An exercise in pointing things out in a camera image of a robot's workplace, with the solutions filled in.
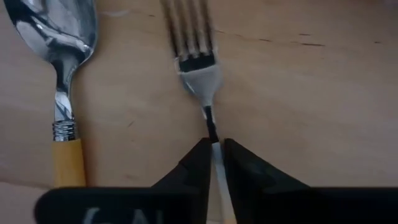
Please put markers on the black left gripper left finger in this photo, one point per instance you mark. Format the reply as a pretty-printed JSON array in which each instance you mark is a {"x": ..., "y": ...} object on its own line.
[{"x": 174, "y": 202}]

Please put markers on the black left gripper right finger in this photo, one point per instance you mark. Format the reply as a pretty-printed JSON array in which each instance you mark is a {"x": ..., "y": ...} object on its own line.
[{"x": 280, "y": 202}]

